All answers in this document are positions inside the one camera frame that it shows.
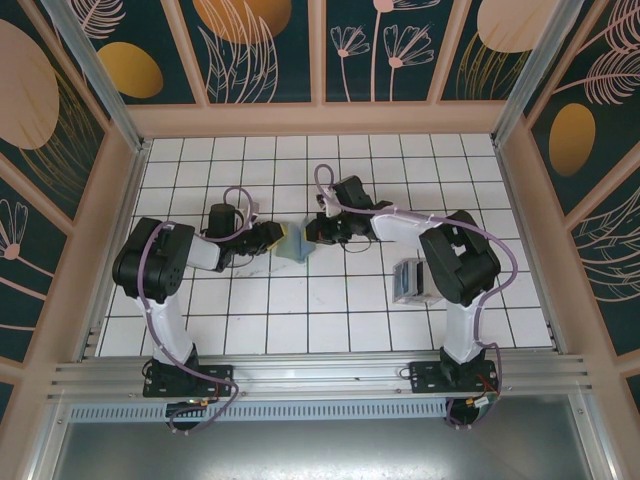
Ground grey metal sheet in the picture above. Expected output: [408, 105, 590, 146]
[29, 394, 614, 480]

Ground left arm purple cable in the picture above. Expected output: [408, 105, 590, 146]
[138, 186, 259, 434]

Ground translucent blue-grey card holder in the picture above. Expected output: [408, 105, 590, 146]
[274, 222, 317, 265]

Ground grey slotted cable duct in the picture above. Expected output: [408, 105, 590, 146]
[67, 399, 451, 424]

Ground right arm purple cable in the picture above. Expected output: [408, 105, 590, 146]
[313, 163, 519, 431]

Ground aluminium frame post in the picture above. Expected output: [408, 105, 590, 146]
[44, 0, 152, 157]
[491, 0, 597, 147]

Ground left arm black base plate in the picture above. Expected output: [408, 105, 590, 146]
[143, 363, 236, 399]

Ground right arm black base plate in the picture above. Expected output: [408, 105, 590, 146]
[408, 360, 502, 394]

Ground clear acrylic card box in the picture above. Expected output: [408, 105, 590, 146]
[391, 256, 442, 307]

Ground green controller board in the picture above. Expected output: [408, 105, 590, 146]
[467, 394, 501, 417]

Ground aluminium mounting rail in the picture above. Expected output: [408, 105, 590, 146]
[47, 349, 594, 402]

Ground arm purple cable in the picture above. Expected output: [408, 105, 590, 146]
[138, 186, 259, 434]
[313, 163, 519, 431]

